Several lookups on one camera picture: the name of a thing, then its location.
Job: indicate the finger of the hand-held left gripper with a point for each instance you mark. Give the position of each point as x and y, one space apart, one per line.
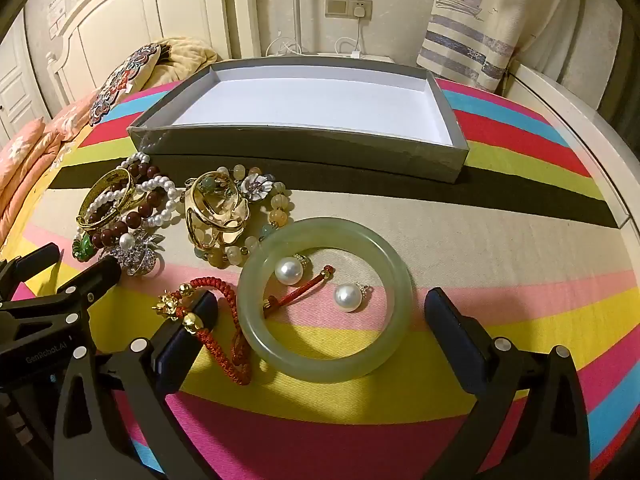
95 280
35 260

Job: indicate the white window ledge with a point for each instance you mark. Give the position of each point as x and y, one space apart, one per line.
590 135

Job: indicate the embroidered round pillow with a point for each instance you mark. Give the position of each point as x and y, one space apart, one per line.
120 85

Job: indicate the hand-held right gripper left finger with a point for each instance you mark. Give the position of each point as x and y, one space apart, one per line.
170 360

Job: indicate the yellow pillow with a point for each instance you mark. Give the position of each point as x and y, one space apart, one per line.
185 57

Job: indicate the white charger plug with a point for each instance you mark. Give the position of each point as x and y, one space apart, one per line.
359 11

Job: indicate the white wooden headboard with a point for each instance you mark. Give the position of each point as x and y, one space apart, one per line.
125 15

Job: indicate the wide gold bangle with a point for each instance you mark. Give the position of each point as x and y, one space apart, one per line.
112 176

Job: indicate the wall socket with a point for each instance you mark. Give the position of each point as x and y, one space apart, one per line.
340 7

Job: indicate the white bedside table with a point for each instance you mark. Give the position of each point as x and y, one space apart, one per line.
325 56

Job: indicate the colourful striped blanket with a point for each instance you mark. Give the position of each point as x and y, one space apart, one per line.
450 240

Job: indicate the green jade pendant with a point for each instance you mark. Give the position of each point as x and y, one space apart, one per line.
84 249

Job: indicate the white wardrobe door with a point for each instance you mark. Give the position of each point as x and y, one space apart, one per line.
20 85

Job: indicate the gold openwork cuff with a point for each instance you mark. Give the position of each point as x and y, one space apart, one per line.
235 212

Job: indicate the grey cardboard tray box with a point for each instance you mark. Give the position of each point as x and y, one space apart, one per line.
320 95

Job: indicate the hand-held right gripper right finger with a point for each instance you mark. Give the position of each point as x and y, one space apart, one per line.
457 345

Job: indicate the striped printed curtain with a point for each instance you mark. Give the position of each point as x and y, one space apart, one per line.
465 35

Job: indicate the green jade bangle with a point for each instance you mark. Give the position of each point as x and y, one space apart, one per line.
325 228

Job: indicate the orange floral quilt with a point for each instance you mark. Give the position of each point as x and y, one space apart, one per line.
30 160

